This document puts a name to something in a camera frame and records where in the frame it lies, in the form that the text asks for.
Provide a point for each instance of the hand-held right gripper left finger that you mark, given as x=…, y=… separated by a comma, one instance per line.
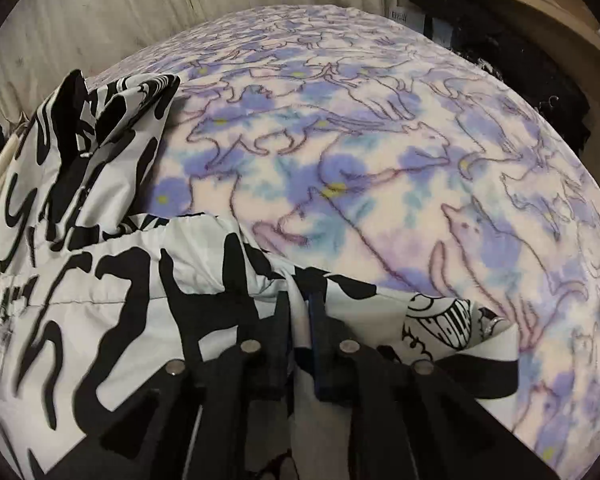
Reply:
x=282, y=355

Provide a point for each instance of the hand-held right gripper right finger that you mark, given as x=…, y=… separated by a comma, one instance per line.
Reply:
x=316, y=340

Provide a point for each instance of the white black printed jacket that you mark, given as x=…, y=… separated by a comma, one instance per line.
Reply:
x=105, y=280

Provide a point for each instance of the purple cat print blanket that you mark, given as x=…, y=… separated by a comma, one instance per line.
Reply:
x=380, y=185

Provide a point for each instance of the white labelled box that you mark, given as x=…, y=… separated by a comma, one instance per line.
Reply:
x=405, y=17

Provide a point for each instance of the pale patterned curtain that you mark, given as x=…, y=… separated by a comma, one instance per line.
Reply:
x=130, y=10

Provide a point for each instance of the wooden shelf unit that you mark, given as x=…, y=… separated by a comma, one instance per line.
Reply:
x=530, y=15

